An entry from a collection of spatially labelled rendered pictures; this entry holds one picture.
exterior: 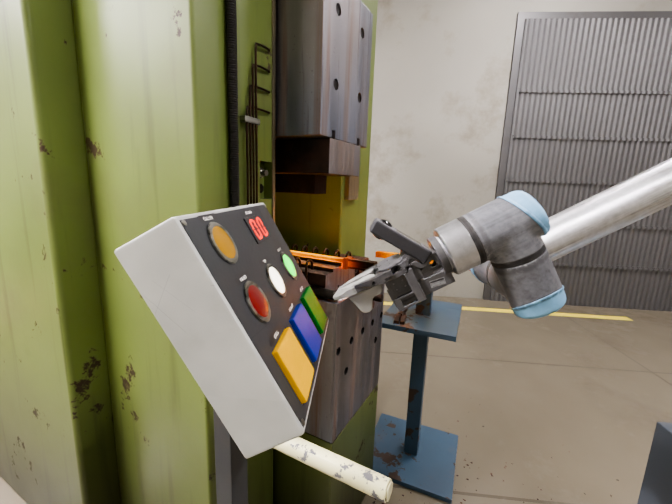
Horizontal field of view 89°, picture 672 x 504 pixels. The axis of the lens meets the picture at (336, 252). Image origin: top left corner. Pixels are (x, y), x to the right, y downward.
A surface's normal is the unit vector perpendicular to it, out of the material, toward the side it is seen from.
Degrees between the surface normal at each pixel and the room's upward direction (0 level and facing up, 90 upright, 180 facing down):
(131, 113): 90
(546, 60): 90
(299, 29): 90
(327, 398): 90
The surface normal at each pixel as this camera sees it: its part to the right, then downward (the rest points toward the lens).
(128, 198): -0.48, 0.15
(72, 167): 0.88, 0.12
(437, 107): -0.09, 0.18
